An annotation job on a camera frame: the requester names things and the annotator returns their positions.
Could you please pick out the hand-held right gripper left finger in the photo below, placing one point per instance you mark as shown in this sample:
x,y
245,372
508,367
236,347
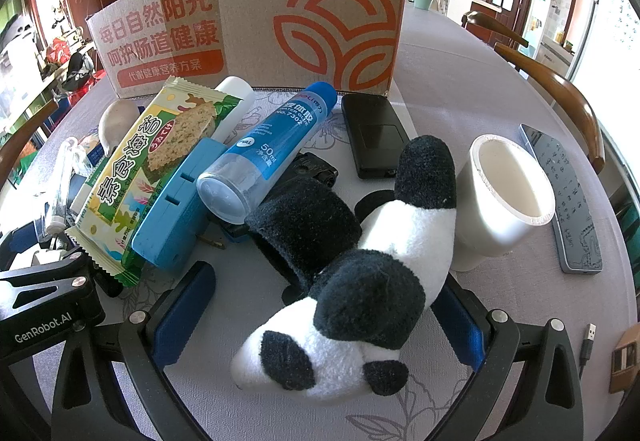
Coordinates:
x,y
185,311

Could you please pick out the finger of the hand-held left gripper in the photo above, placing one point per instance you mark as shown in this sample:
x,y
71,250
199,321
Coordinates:
x,y
20,246
60,286

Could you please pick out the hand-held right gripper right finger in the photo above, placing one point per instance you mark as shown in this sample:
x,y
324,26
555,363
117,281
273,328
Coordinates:
x,y
462,336

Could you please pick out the blue plastic case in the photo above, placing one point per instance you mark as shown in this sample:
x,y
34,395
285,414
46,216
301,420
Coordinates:
x,y
170,226

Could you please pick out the panda plush toy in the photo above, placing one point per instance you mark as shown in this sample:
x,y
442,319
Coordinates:
x,y
400,231

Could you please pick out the black remote control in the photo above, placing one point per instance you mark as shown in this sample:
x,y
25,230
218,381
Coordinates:
x,y
375,136

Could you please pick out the printed cardboard box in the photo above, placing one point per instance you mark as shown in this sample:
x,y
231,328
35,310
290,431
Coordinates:
x,y
250,21

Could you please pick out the grey cloth-covered desktop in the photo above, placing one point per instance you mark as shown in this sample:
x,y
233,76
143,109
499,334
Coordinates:
x,y
450,86

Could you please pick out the clear plastic packet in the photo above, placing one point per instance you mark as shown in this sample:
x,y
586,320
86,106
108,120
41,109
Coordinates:
x,y
62,186

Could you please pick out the small brass object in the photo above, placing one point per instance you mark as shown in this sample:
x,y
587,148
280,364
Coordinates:
x,y
212,241

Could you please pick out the wooden chair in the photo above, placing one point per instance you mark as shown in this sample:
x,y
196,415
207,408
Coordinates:
x,y
20,136
565,91
492,23

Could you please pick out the white and blue packet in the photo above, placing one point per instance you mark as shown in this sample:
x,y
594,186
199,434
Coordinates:
x,y
92,151

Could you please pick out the white cup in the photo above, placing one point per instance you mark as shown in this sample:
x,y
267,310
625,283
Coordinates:
x,y
480,216

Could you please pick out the beige egg-shaped object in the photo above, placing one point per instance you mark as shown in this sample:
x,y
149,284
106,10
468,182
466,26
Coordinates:
x,y
117,126

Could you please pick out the green snack packet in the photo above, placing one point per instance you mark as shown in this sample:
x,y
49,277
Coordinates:
x,y
165,146

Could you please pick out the grey flat remote control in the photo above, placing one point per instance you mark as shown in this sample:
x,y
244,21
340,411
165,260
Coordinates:
x,y
565,191

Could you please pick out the blue glue bottle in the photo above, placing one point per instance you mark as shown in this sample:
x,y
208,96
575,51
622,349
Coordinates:
x,y
270,146

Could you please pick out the black toy car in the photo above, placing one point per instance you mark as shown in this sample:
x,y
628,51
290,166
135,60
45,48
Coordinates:
x,y
315,166

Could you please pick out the white plastic bottle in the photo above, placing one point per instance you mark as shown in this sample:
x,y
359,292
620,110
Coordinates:
x,y
235,96

